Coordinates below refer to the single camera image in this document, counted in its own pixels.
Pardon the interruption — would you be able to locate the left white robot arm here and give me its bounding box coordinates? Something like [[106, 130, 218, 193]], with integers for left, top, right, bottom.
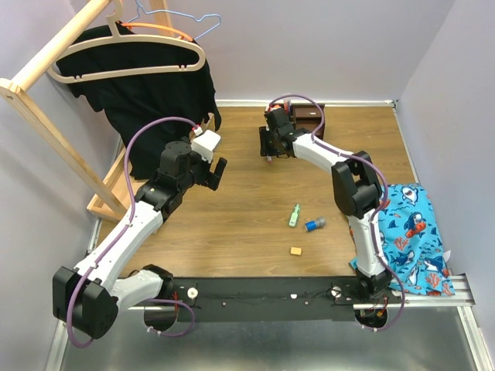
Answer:
[[52, 131, 227, 339]]

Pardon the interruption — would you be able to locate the purple cable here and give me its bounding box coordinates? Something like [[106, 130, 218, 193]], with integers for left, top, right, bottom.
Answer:
[[267, 94, 407, 333], [66, 116, 202, 348]]

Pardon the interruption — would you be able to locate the black t-shirt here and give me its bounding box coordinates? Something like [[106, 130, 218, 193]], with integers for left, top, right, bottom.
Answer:
[[56, 25, 222, 181]]

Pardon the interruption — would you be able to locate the blue grey glue stick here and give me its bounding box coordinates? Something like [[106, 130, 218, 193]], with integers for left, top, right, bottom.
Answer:
[[304, 217, 326, 232]]

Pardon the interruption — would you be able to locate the wooden clothes rack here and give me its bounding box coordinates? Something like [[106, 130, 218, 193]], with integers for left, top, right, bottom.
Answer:
[[0, 0, 216, 235]]

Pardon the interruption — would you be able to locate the yellow capped white marker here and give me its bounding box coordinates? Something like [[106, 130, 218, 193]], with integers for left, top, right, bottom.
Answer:
[[283, 99, 291, 114]]

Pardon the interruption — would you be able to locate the beige wooden hanger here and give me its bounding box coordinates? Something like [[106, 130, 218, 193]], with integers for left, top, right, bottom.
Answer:
[[47, 1, 207, 84]]

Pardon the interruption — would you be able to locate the dark wooden desk organizer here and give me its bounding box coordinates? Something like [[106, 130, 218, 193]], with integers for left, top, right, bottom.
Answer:
[[288, 104, 325, 131]]

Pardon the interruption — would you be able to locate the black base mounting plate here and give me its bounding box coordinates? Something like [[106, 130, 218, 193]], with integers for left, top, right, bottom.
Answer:
[[172, 276, 400, 323]]

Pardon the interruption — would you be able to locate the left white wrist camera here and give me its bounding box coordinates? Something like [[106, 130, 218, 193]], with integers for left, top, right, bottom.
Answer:
[[191, 130, 221, 163]]

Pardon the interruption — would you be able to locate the aluminium rail frame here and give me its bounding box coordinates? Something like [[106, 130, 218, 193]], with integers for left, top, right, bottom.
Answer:
[[44, 220, 495, 371]]

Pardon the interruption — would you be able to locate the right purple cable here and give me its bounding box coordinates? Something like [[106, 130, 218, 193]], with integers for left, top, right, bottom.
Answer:
[[267, 94, 407, 333]]

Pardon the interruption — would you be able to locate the orange plastic hanger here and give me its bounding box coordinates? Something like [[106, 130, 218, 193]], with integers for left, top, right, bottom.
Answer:
[[121, 22, 193, 42]]

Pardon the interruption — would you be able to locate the small tan eraser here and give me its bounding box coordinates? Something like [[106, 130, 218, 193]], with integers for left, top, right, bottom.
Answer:
[[289, 247, 302, 256]]

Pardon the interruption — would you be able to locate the blue wire hanger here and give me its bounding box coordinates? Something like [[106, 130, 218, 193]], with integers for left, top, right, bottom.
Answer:
[[123, 1, 221, 41]]

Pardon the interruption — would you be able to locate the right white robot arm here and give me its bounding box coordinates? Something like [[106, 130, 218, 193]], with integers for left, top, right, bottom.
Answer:
[[261, 106, 392, 303]]

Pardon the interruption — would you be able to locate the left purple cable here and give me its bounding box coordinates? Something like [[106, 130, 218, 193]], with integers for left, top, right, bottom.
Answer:
[[66, 116, 202, 348]]

